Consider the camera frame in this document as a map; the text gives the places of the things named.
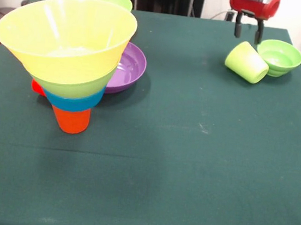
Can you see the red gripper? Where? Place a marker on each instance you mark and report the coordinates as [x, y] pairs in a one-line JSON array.
[[254, 5]]

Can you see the yellow-green cup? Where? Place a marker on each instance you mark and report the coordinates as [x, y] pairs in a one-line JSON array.
[[247, 64]]

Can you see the small green bowl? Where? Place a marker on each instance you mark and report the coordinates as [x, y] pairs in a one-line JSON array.
[[283, 60]]

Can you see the large yellow bowl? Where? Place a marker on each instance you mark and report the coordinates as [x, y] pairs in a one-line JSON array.
[[62, 66]]

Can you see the blue bowl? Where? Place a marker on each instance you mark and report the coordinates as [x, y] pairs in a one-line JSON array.
[[72, 104]]

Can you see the orange cup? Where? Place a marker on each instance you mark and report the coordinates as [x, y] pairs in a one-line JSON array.
[[72, 123]]

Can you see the red cup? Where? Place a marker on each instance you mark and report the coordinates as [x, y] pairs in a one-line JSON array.
[[36, 87]]

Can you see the black power plug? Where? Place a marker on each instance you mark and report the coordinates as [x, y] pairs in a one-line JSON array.
[[228, 16]]

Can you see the purple bowl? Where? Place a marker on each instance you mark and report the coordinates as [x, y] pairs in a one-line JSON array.
[[131, 69]]

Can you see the dark green tablecloth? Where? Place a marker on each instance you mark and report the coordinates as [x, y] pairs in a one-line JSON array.
[[141, 185]]

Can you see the small black armrest pad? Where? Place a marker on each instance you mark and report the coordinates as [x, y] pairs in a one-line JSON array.
[[24, 3]]

